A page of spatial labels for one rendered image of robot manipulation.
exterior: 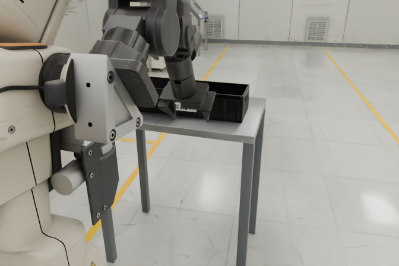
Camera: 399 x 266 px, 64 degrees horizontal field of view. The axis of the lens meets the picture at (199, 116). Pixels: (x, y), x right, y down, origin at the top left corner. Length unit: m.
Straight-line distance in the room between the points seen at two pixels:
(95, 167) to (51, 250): 0.15
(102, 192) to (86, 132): 0.25
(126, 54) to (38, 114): 0.14
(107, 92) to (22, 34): 0.16
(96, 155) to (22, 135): 0.19
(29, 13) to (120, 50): 0.14
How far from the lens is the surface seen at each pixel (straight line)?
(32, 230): 0.63
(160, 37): 0.50
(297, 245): 1.95
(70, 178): 0.59
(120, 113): 0.45
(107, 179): 0.67
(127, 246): 1.91
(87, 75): 0.41
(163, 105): 0.78
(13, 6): 0.50
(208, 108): 0.74
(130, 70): 0.41
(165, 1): 0.51
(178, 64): 0.68
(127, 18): 0.51
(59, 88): 0.41
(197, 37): 0.75
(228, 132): 1.20
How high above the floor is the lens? 1.30
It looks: 22 degrees down
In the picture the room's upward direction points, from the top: straight up
